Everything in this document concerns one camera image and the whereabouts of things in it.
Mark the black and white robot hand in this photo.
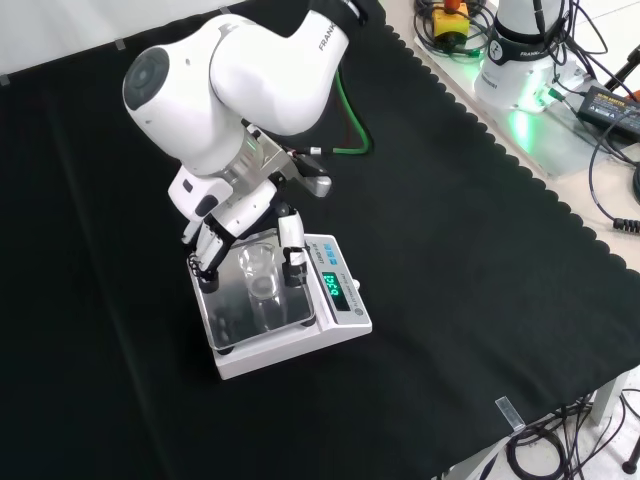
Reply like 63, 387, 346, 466
167, 167, 309, 294

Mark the small clear glass beaker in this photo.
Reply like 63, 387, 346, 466
237, 241, 282, 302

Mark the white electronic balance steel pan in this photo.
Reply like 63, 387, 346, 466
188, 232, 374, 382

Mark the black bench cloth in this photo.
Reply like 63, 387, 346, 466
0, 0, 640, 480

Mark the yellow stop button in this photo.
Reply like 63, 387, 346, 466
431, 0, 473, 39

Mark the silver tape strip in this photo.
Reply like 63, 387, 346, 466
494, 396, 527, 432

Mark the black power adapter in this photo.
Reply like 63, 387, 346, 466
576, 85, 640, 142

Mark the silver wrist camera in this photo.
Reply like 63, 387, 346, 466
293, 154, 333, 199

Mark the green cable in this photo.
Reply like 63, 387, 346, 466
331, 69, 374, 157

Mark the grey metal base plate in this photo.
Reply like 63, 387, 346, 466
413, 28, 640, 180

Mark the black cable bundle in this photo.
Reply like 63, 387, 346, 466
413, 0, 612, 76

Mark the black coiled cable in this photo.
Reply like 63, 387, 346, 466
588, 119, 640, 232

